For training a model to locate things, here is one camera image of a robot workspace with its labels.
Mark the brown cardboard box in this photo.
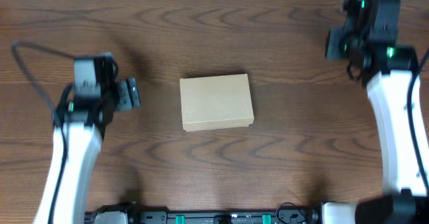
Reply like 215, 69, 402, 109
180, 74, 255, 132

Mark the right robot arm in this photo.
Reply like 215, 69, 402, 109
307, 0, 428, 223

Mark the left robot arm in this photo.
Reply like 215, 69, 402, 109
34, 52, 141, 223

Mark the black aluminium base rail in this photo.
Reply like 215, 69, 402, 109
84, 202, 322, 224

